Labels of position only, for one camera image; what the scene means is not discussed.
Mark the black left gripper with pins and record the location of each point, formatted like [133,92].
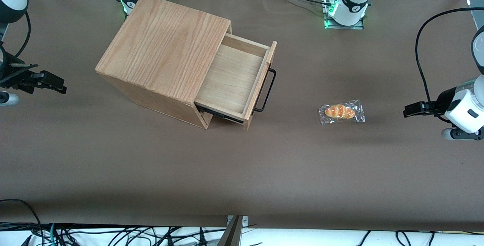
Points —
[441,102]

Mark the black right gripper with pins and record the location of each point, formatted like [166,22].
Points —
[16,75]

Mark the light wooden drawer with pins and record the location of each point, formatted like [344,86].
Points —
[234,79]

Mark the wooden drawer cabinet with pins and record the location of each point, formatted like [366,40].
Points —
[162,45]

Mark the bread roll in clear wrapper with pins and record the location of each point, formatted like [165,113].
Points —
[340,111]

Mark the brown table mat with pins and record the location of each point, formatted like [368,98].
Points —
[264,170]

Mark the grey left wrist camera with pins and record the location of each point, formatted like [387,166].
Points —
[448,134]

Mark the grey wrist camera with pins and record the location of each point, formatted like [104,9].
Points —
[9,99]
[448,134]

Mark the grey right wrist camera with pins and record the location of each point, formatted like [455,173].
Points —
[9,99]

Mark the black drawer slide rail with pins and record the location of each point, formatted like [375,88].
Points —
[223,114]

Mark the silver table edge bracket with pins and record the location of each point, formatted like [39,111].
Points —
[245,221]

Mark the dark metal post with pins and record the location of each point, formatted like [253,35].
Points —
[231,236]

